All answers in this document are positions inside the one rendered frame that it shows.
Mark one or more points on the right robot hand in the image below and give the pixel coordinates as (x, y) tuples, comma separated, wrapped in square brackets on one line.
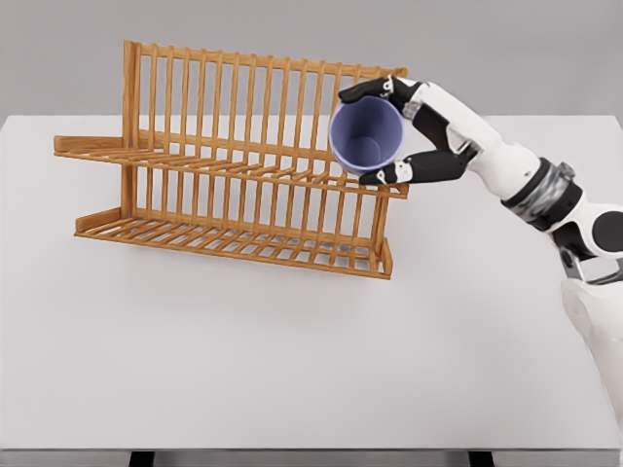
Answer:
[(440, 121)]

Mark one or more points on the blue-purple cup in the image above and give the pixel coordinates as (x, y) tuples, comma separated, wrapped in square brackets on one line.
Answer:
[(366, 133)]

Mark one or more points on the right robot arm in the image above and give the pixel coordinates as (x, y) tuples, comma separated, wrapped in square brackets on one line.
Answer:
[(560, 194)]

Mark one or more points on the wooden two-tier dish rack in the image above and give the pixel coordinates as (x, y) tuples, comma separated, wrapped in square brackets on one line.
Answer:
[(219, 160)]

